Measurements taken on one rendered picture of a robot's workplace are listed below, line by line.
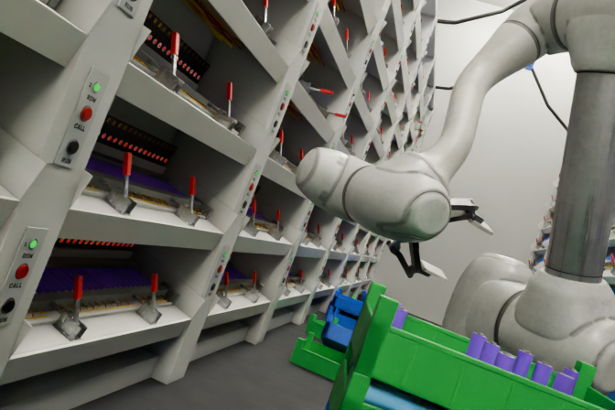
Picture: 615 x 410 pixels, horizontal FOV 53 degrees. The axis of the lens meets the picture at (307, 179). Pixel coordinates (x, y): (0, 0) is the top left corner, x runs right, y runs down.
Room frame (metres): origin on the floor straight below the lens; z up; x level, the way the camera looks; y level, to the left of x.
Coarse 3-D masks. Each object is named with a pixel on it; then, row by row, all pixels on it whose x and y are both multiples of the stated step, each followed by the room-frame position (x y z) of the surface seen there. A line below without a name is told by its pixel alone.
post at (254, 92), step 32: (256, 0) 1.40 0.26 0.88; (288, 0) 1.39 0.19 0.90; (320, 0) 1.41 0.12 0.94; (288, 32) 1.38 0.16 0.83; (224, 64) 1.41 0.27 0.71; (256, 64) 1.39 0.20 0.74; (224, 96) 1.40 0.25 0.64; (256, 96) 1.38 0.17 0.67; (288, 96) 1.44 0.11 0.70; (192, 160) 1.40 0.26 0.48; (224, 160) 1.39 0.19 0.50; (256, 160) 1.39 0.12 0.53; (224, 192) 1.38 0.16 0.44; (160, 256) 1.40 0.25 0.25; (192, 256) 1.38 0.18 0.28; (192, 288) 1.38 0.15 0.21; (192, 320) 1.38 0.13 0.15; (160, 352) 1.38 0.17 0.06; (192, 352) 1.46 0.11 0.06
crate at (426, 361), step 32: (384, 288) 0.80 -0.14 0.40; (384, 320) 0.62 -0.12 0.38; (416, 320) 0.81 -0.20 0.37; (352, 352) 0.71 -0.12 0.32; (384, 352) 0.62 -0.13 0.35; (416, 352) 0.62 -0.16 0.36; (448, 352) 0.61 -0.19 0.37; (416, 384) 0.62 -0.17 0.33; (448, 384) 0.61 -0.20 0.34; (480, 384) 0.61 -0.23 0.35; (512, 384) 0.61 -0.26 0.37; (576, 384) 0.78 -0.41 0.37
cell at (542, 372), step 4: (536, 364) 0.70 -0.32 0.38; (540, 364) 0.70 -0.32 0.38; (544, 364) 0.70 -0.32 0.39; (548, 364) 0.70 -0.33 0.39; (536, 368) 0.70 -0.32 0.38; (540, 368) 0.70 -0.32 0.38; (544, 368) 0.70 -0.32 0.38; (548, 368) 0.70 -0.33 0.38; (552, 368) 0.70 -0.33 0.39; (536, 372) 0.70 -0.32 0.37; (540, 372) 0.70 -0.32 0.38; (544, 372) 0.70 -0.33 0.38; (548, 372) 0.70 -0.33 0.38; (532, 376) 0.71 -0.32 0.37; (536, 376) 0.70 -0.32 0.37; (540, 376) 0.70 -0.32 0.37; (544, 376) 0.70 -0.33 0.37; (548, 376) 0.70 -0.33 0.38; (532, 380) 0.70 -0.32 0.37; (536, 380) 0.70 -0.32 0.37; (540, 380) 0.70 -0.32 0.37; (544, 380) 0.70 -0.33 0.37; (548, 380) 0.70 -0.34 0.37; (544, 384) 0.70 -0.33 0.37
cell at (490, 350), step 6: (486, 342) 0.71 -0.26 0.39; (492, 342) 0.71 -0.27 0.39; (486, 348) 0.71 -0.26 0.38; (492, 348) 0.70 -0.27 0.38; (498, 348) 0.71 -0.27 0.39; (480, 354) 0.71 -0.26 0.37; (486, 354) 0.71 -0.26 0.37; (492, 354) 0.70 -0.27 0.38; (480, 360) 0.71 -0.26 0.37; (486, 360) 0.70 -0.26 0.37; (492, 360) 0.70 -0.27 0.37
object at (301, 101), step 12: (300, 72) 1.46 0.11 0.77; (300, 84) 1.50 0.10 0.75; (300, 96) 1.55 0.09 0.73; (288, 108) 1.94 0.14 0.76; (300, 108) 1.61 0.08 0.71; (312, 108) 1.69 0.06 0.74; (312, 120) 1.76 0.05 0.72; (324, 120) 1.86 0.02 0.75; (336, 120) 2.05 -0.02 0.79; (324, 132) 1.94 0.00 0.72
